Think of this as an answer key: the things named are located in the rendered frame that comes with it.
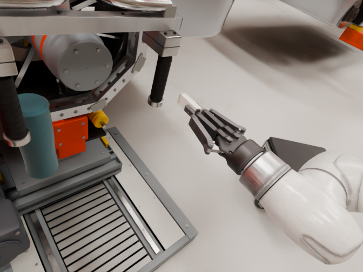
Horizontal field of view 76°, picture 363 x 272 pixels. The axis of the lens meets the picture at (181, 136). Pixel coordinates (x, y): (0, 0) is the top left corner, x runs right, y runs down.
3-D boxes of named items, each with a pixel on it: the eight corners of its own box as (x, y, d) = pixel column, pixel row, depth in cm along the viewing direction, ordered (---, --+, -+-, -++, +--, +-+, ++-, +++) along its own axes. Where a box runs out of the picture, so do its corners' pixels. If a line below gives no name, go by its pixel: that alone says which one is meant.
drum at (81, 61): (80, 49, 71) (78, 0, 62) (114, 89, 62) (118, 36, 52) (27, 54, 63) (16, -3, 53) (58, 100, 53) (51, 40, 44)
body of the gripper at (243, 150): (232, 183, 48) (202, 152, 52) (255, 167, 53) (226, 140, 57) (248, 160, 43) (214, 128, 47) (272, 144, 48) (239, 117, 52)
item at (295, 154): (296, 177, 173) (327, 147, 150) (316, 224, 146) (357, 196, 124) (243, 168, 165) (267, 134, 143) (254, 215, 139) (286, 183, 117)
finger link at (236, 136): (236, 138, 49) (241, 136, 50) (202, 106, 54) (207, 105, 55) (229, 150, 52) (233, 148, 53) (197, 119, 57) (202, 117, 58)
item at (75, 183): (91, 130, 143) (91, 118, 136) (121, 172, 127) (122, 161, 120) (-10, 160, 113) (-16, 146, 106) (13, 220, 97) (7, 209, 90)
